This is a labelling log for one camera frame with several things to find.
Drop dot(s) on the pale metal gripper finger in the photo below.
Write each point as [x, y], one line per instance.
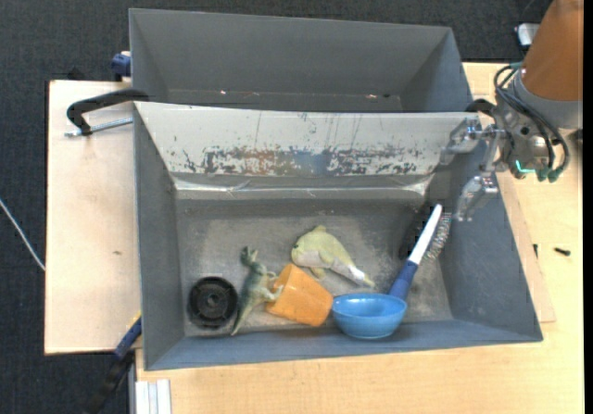
[458, 140]
[473, 196]

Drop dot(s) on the blue and white brush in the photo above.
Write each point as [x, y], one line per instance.
[419, 252]

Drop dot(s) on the small black screw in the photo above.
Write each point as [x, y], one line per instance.
[563, 252]

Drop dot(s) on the blue plastic bowl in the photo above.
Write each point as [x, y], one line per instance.
[368, 316]

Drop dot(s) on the yellow-green toy fish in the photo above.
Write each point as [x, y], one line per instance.
[324, 252]

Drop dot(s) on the grey metal bin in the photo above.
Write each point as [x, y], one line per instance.
[296, 153]

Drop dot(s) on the orange plastic cup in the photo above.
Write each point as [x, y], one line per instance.
[301, 297]

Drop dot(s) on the green toy dinosaur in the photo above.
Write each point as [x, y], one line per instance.
[255, 284]

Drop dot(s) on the black round disc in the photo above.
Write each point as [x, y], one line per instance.
[212, 302]

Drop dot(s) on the pale wood board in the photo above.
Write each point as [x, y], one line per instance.
[88, 227]

